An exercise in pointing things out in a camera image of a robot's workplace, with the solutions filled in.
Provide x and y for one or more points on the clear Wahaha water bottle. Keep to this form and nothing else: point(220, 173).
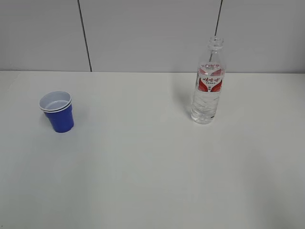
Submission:
point(209, 81)

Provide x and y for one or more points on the blue paper cup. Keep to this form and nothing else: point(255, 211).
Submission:
point(57, 107)

